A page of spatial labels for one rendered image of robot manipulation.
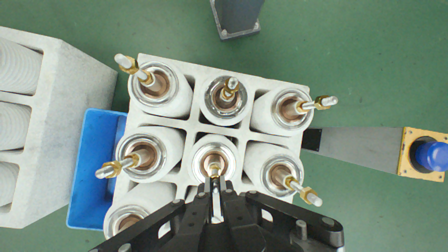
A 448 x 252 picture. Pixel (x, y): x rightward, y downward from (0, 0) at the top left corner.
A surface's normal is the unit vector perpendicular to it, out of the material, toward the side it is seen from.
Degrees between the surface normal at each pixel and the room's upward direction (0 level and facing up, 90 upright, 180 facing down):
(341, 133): 90
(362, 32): 0
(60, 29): 0
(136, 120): 0
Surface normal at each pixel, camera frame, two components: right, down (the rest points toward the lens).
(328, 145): -0.98, -0.16
